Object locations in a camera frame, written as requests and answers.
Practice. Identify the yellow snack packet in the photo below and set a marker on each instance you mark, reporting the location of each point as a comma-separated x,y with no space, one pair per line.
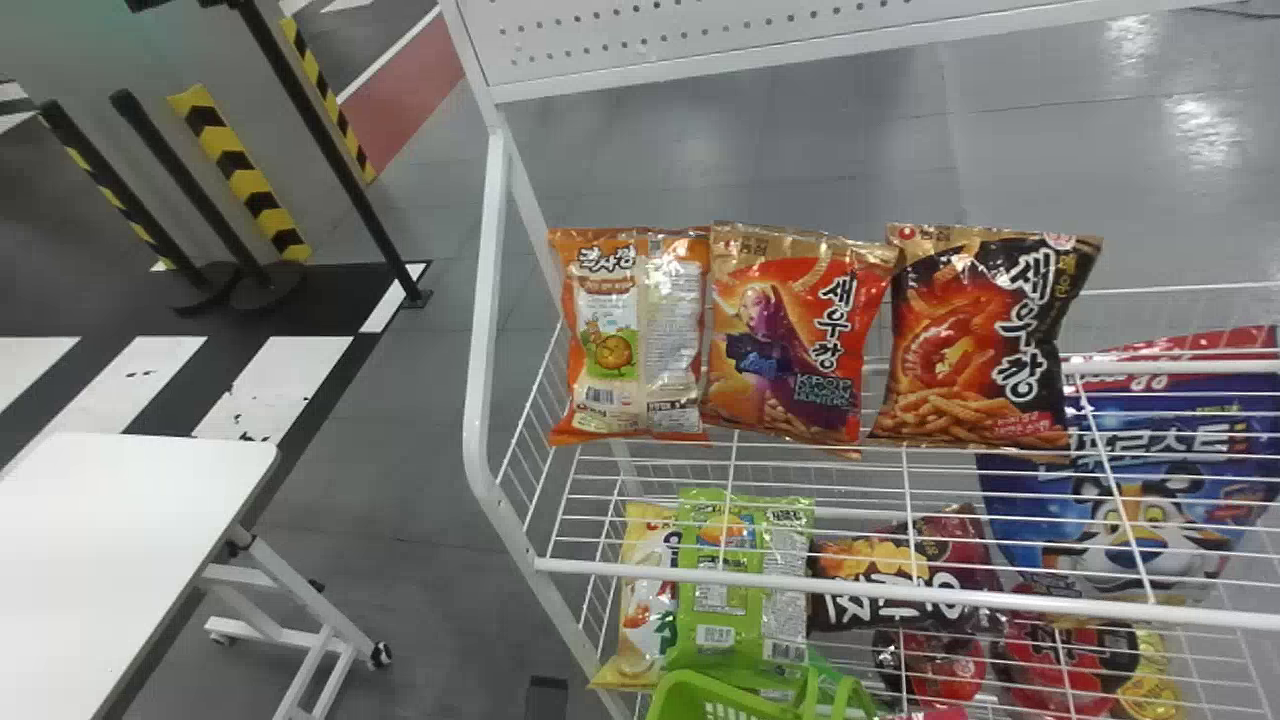
643,600

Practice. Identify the black and red snack packet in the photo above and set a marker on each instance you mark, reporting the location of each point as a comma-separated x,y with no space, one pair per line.
985,340

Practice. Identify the orange snack packet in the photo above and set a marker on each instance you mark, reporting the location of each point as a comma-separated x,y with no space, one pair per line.
630,330

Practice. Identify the green basket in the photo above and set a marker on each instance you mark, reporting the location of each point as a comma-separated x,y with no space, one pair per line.
700,698

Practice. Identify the wide yellow striped post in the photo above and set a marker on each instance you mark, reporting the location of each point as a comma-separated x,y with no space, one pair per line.
240,170

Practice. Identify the blue cereal bag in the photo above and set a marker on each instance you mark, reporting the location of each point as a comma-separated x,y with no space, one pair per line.
1160,460

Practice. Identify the slim striped post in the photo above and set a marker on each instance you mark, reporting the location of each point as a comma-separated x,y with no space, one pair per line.
105,180

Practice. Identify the green snack packet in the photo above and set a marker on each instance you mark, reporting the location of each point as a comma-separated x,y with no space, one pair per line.
740,580

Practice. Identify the tall black post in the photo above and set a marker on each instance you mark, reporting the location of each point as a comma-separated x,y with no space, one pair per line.
320,140

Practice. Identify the small red snack packet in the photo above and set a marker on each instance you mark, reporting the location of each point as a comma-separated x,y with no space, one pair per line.
1060,660
935,668

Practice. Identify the white side table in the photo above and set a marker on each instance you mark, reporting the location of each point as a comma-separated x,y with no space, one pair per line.
100,540

